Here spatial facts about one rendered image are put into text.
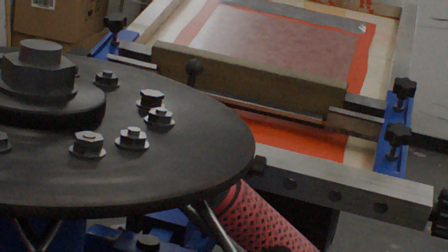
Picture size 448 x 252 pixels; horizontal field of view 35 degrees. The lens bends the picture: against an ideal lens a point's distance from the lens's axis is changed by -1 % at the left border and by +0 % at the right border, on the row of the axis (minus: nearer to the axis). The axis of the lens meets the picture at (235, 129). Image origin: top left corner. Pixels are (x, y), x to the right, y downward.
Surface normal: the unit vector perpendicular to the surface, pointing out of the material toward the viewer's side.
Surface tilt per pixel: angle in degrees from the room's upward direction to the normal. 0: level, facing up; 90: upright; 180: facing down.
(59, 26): 91
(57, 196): 0
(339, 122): 106
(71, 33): 90
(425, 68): 90
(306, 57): 16
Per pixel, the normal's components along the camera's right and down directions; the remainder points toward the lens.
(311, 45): 0.11, -0.82
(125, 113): 0.18, -0.93
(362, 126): -0.26, 0.52
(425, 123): -0.22, 0.27
